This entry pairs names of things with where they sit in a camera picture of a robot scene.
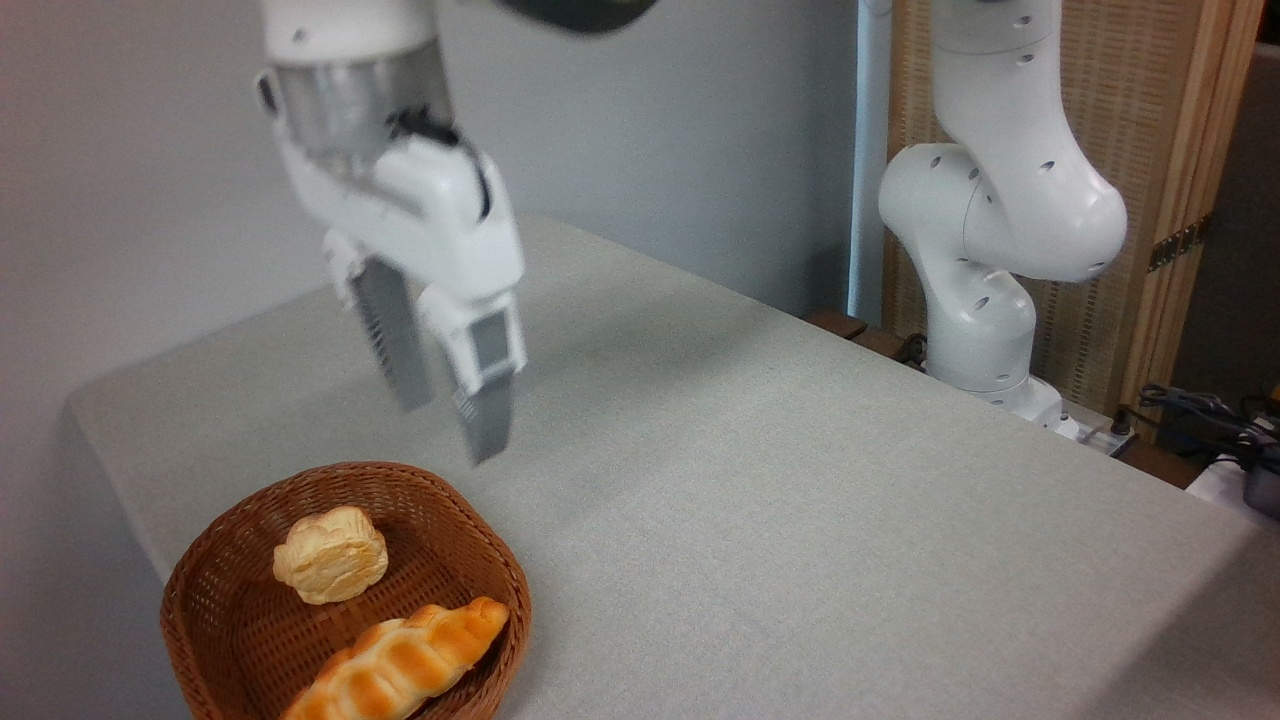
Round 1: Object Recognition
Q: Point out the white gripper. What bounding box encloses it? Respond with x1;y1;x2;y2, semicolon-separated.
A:
274;130;529;467

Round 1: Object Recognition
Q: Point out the golden braided bread loaf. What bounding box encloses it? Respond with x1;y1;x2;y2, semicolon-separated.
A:
279;596;512;720

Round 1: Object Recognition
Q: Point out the pale round flaky bread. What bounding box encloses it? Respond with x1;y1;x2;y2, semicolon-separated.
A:
272;505;390;606

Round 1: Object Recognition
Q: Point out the brown woven wicker basket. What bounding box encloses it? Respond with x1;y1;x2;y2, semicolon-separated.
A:
160;461;533;720

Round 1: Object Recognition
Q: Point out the grey tablecloth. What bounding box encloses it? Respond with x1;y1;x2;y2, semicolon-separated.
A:
65;214;1280;720

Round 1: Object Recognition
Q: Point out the white vertical pole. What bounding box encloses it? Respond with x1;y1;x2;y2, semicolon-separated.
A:
847;0;894;327

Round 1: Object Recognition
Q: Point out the metal screen hinge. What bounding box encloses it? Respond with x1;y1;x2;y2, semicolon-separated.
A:
1147;214;1214;274

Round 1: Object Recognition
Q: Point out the white flat object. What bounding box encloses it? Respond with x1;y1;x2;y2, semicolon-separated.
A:
1185;453;1280;517

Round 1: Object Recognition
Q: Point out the dark grey device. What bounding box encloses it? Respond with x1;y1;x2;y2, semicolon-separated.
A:
1242;440;1280;520

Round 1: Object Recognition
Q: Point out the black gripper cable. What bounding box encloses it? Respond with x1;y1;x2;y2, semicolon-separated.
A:
388;106;493;222

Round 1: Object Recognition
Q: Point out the black cable bundle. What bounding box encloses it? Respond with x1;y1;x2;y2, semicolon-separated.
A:
1120;383;1280;473

